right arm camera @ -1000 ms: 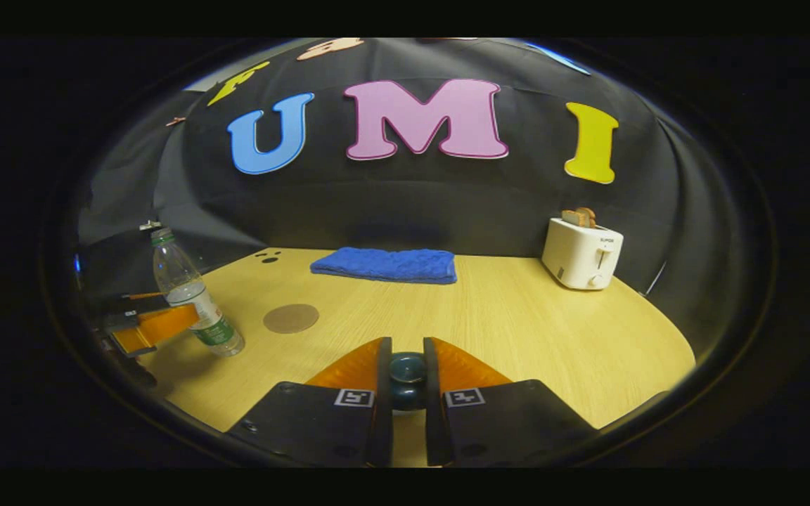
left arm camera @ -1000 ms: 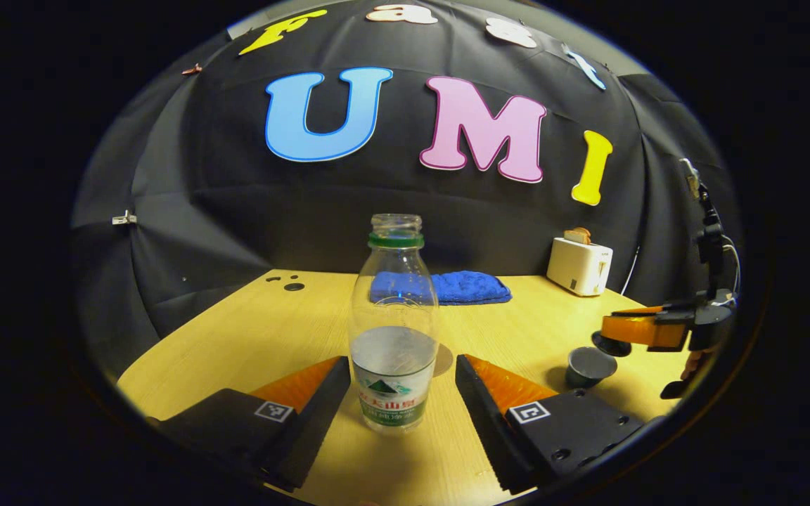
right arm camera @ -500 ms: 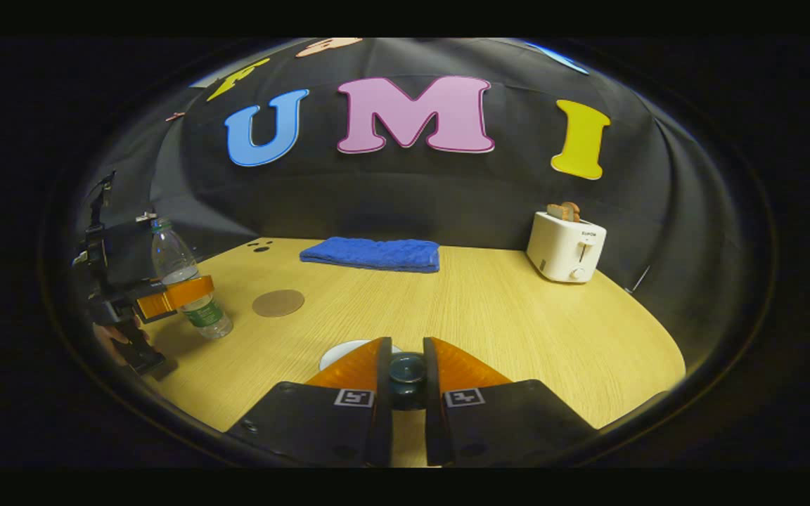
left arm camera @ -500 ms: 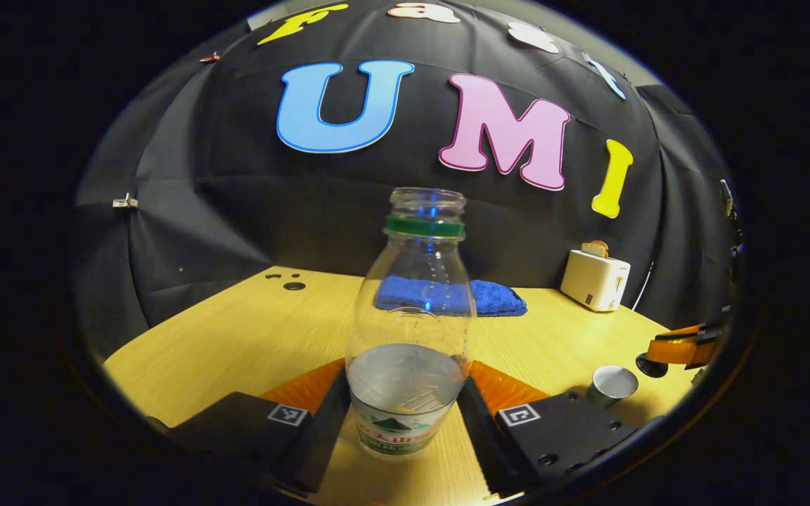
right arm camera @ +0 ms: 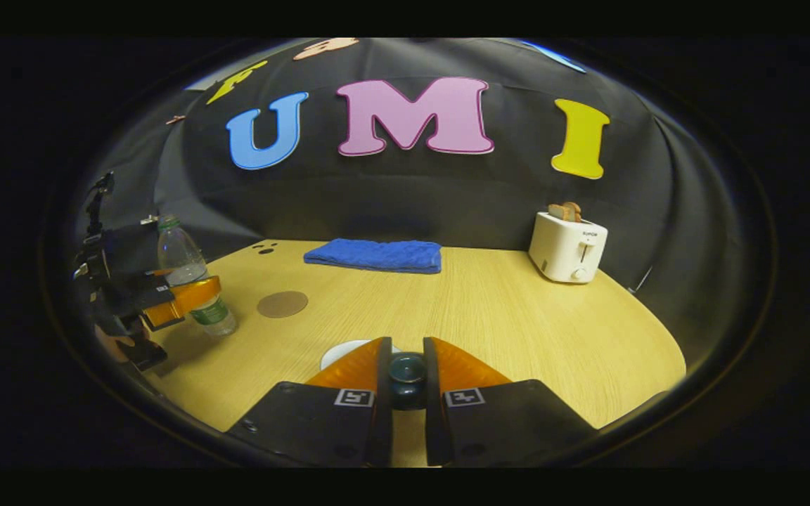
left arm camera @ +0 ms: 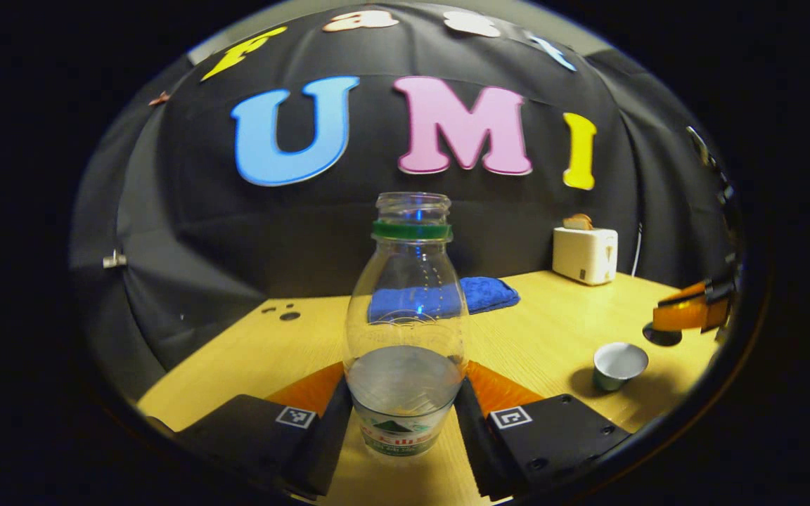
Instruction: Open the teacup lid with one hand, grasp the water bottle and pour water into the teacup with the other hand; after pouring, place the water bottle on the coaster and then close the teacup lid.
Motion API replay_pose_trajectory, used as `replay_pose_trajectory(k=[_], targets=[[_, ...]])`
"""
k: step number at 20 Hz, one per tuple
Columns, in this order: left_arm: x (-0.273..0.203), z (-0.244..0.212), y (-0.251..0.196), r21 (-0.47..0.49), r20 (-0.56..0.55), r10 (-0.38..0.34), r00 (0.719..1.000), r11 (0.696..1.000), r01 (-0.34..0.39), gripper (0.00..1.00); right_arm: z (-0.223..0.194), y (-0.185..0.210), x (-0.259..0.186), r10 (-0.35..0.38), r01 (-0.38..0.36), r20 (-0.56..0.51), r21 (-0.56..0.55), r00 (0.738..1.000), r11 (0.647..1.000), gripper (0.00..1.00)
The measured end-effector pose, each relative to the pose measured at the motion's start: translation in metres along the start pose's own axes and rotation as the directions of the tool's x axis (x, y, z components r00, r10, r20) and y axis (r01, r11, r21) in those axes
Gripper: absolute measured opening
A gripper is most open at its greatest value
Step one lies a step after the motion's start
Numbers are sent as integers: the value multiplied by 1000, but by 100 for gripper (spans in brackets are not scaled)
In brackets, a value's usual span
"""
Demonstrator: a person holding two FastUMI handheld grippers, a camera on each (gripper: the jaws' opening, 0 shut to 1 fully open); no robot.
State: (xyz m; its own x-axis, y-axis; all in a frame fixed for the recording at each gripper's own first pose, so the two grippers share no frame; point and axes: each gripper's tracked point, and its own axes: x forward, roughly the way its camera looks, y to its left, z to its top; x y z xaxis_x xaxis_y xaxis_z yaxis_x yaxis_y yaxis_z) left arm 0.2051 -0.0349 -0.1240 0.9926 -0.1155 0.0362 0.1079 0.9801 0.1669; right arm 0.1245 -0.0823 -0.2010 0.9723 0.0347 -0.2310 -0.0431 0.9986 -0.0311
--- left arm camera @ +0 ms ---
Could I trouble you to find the clear plastic water bottle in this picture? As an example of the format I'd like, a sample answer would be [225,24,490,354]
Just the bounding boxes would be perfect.
[343,192,469,459]

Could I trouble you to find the black backdrop cloth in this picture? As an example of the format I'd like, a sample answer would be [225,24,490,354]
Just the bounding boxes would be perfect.
[69,1,740,401]

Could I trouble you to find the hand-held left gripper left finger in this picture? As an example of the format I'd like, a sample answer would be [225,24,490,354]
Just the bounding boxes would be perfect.
[175,362,354,501]

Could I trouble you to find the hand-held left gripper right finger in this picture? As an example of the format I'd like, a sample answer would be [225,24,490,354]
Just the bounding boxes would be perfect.
[453,361,632,502]

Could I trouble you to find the dark teal teacup lid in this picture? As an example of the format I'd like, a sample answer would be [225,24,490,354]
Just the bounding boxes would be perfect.
[642,321,684,348]

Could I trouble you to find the white toaster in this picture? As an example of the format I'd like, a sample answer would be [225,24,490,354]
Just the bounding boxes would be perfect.
[552,226,619,286]

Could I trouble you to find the blue folded towel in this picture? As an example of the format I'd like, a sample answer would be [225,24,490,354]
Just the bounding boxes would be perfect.
[367,276,521,324]

